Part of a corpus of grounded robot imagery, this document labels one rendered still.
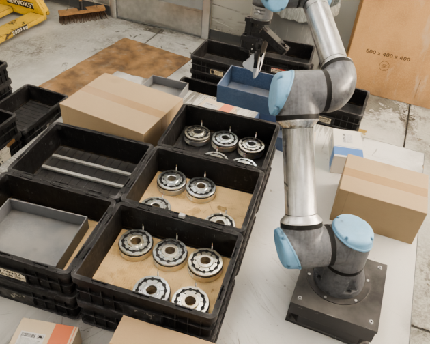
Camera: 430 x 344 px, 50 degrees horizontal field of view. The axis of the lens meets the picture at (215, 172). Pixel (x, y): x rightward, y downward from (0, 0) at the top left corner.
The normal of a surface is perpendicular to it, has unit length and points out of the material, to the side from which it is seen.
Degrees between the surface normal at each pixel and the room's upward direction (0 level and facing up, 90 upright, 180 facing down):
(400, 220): 90
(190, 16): 90
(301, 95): 55
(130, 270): 0
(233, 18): 90
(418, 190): 0
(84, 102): 0
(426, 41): 79
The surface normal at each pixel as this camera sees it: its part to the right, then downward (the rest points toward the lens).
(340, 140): 0.07, -0.75
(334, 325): -0.37, 0.59
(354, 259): 0.12, 0.65
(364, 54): -0.33, 0.40
